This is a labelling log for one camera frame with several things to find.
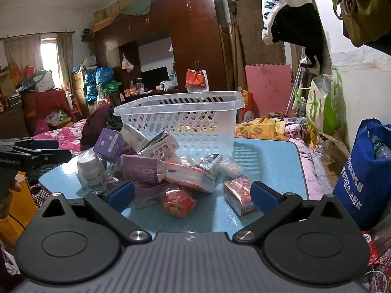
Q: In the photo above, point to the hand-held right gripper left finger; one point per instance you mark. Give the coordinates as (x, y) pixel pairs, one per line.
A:
(122, 193)

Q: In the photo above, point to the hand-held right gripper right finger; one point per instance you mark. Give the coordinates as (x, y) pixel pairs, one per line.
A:
(262, 198)

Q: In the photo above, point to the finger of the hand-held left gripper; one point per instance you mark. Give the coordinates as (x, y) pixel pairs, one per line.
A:
(49, 156)
(47, 145)

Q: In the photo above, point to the clear plastic packet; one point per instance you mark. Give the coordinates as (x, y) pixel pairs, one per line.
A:
(146, 193)

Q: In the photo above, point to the purple white long box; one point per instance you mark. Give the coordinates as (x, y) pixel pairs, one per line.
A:
(140, 169)

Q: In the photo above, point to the white medicine bottle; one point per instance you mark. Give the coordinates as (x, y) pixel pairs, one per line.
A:
(90, 171)

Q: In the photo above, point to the clear plastic bag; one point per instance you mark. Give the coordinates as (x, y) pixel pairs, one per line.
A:
(230, 168)

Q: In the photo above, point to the purple cube box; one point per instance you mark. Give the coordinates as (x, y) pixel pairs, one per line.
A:
(107, 142)

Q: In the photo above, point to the red round candy ball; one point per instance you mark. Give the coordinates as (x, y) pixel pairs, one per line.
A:
(178, 203)

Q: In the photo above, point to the silver foil packet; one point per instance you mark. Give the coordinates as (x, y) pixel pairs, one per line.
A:
(209, 162)

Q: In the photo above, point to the white red blue box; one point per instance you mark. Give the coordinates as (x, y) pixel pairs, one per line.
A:
(191, 178)

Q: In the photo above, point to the white plastic basket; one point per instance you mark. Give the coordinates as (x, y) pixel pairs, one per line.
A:
(207, 128)

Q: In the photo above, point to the person's left hand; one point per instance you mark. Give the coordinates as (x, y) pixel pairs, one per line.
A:
(13, 186)

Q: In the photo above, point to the pink floral bedsheet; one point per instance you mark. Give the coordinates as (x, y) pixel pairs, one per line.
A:
(61, 137)

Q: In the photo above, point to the red cloth covered furniture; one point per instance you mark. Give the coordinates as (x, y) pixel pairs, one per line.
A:
(45, 100)

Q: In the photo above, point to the orange bag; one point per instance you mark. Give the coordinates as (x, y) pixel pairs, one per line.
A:
(15, 222)

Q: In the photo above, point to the maroon clothing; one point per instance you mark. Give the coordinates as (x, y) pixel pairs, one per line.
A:
(97, 122)

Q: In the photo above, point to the pink quilt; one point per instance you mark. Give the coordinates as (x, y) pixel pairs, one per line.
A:
(314, 164)

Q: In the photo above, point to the white dotted gift bag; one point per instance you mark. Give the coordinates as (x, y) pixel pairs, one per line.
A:
(44, 81)

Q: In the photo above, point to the blue plastic bag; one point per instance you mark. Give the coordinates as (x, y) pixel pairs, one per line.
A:
(90, 77)
(90, 94)
(105, 74)

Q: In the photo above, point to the stack of cardboard boxes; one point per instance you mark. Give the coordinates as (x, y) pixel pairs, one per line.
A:
(79, 85)

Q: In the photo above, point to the yellow orange blanket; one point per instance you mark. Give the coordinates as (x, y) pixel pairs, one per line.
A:
(259, 129)

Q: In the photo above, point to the beige curtain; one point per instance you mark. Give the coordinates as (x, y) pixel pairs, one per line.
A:
(23, 50)
(64, 58)

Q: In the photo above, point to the window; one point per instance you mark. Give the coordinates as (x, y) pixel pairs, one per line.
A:
(49, 53)

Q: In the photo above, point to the blue shopping bag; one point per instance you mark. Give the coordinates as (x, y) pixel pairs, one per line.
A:
(360, 174)

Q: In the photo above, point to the pink foam mat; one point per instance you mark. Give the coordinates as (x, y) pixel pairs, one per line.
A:
(268, 91)

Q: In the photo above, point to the green white shopping bag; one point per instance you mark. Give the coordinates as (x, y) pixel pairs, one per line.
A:
(328, 110)

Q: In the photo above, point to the white hanging plastic bag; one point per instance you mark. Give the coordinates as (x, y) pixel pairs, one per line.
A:
(126, 62)

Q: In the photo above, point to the red packet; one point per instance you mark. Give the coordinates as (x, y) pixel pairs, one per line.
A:
(371, 247)

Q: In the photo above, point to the black television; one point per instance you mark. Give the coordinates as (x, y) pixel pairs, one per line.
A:
(154, 77)

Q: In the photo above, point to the clear water bottle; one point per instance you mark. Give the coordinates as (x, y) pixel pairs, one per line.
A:
(381, 149)

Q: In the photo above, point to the red hanging bag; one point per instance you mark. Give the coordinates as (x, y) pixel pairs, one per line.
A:
(197, 79)

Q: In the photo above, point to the brown wooden door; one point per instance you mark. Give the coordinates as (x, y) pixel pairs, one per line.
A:
(253, 30)

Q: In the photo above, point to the black garment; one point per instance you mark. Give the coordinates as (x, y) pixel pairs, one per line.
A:
(299, 27)

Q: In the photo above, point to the brown wooden wardrobe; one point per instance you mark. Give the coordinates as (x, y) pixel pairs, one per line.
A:
(195, 30)

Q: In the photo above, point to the white tote bag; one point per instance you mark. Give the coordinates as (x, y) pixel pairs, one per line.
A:
(275, 0)

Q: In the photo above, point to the olive bag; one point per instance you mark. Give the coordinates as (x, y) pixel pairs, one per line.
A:
(363, 21)

